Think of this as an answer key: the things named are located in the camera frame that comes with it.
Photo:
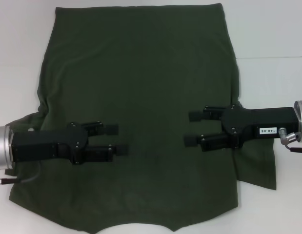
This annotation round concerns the dark green shirt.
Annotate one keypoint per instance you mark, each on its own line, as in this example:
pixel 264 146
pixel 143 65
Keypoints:
pixel 141 85

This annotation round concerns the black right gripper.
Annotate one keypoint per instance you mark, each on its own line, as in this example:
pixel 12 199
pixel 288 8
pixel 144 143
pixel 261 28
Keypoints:
pixel 263 122

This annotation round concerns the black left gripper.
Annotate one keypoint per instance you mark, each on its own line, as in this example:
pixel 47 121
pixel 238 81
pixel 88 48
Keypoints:
pixel 43 146

